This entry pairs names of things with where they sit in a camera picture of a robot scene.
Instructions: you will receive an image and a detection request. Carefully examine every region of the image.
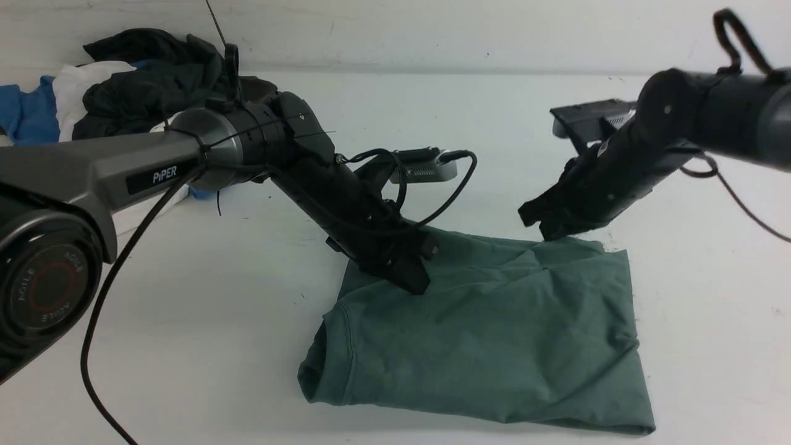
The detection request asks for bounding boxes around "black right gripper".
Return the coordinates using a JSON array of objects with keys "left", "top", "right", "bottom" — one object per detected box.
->
[{"left": 518, "top": 117, "right": 700, "bottom": 242}]

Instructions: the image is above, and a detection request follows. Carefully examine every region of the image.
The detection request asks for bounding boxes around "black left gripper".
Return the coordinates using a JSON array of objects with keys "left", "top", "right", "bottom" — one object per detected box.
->
[{"left": 272, "top": 155, "right": 439, "bottom": 295}]

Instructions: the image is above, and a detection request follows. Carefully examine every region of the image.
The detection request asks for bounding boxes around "green long-sleeved shirt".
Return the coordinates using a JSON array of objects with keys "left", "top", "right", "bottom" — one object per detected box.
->
[{"left": 297, "top": 229, "right": 656, "bottom": 436}]

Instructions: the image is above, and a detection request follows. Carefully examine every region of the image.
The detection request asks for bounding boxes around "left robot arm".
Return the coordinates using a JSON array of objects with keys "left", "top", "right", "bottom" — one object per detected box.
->
[{"left": 1, "top": 92, "right": 438, "bottom": 381}]

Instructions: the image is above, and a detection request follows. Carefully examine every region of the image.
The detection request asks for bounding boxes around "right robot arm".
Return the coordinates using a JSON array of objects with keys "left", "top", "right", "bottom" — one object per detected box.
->
[{"left": 518, "top": 69, "right": 790, "bottom": 240}]

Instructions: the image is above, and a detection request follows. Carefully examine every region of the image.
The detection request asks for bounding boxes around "dark grey shirt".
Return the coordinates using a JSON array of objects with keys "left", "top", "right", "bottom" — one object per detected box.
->
[{"left": 72, "top": 28, "right": 279, "bottom": 142}]

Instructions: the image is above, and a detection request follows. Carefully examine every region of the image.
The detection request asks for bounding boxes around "white shirt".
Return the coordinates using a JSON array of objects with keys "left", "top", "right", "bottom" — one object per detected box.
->
[{"left": 52, "top": 61, "right": 162, "bottom": 235}]

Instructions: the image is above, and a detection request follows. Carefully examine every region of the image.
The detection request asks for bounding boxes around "blue shirt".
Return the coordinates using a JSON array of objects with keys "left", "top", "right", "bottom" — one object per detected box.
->
[{"left": 0, "top": 75, "right": 214, "bottom": 200}]

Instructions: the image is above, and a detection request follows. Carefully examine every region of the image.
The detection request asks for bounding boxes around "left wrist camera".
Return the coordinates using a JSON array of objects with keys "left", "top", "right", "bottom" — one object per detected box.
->
[{"left": 355, "top": 147, "right": 458, "bottom": 185}]

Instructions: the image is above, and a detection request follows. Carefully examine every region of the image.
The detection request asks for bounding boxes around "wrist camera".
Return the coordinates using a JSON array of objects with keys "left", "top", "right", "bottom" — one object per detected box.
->
[
  {"left": 355, "top": 147, "right": 458, "bottom": 185},
  {"left": 550, "top": 98, "right": 637, "bottom": 155}
]

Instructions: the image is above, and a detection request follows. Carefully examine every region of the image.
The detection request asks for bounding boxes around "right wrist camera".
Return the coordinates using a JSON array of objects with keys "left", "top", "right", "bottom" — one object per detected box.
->
[{"left": 550, "top": 98, "right": 637, "bottom": 155}]

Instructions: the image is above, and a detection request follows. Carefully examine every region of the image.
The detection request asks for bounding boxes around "black right camera cable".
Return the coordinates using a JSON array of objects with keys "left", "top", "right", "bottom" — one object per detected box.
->
[{"left": 680, "top": 7, "right": 791, "bottom": 243}]

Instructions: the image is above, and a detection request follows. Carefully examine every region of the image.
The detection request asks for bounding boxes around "black camera cable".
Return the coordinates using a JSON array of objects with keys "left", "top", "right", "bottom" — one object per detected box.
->
[
  {"left": 680, "top": 7, "right": 791, "bottom": 243},
  {"left": 80, "top": 0, "right": 478, "bottom": 445}
]

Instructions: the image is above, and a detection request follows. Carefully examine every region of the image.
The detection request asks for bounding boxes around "black left camera cable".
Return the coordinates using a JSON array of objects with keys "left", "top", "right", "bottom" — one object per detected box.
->
[{"left": 80, "top": 0, "right": 478, "bottom": 445}]

